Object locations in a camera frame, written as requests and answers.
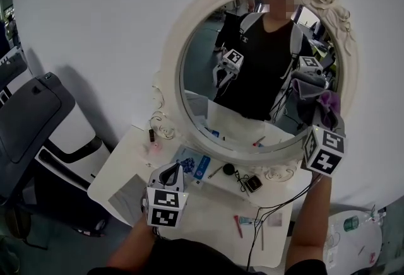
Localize blue face mask packet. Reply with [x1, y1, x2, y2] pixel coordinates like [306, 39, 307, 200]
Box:
[171, 145, 211, 182]

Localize person's black shirt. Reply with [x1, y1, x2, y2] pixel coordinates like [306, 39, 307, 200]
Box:
[90, 237, 330, 275]

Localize white vanity table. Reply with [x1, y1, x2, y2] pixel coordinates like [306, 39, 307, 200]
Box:
[87, 124, 295, 269]

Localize person's right forearm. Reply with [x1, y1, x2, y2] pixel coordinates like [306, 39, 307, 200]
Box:
[288, 172, 334, 266]

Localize red comb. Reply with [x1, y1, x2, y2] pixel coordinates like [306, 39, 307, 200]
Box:
[233, 214, 244, 239]

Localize green bottle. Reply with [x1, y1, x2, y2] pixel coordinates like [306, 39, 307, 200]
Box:
[343, 216, 361, 233]

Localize purple grey cloth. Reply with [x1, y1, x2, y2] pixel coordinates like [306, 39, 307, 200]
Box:
[311, 90, 345, 139]

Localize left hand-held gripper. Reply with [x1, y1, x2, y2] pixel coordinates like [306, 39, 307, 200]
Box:
[140, 162, 190, 229]

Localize black cable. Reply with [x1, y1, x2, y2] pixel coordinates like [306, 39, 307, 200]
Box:
[246, 172, 323, 270]

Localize small pink card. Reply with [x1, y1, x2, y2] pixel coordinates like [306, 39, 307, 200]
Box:
[267, 213, 283, 228]

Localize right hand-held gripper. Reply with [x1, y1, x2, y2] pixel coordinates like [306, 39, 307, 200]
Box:
[300, 124, 348, 177]

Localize person's left forearm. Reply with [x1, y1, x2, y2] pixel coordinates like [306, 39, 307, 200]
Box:
[106, 213, 165, 269]

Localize grey sheet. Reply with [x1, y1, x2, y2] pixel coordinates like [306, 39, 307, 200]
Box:
[107, 173, 150, 215]

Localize green white tube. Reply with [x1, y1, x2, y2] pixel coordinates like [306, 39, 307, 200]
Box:
[238, 216, 263, 226]

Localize small black gold box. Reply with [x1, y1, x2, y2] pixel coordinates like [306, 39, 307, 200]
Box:
[244, 175, 264, 193]

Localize white round side table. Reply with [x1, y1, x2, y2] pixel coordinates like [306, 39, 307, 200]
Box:
[324, 206, 393, 275]

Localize black office chair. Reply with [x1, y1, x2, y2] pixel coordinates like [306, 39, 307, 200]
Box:
[0, 71, 77, 251]

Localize metal tweezers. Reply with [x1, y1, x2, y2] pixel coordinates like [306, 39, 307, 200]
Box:
[206, 165, 223, 179]

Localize white black machine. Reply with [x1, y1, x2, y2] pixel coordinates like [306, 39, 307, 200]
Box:
[33, 99, 112, 187]

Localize white ornate vanity mirror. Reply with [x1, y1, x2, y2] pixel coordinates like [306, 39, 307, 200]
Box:
[150, 0, 360, 184]

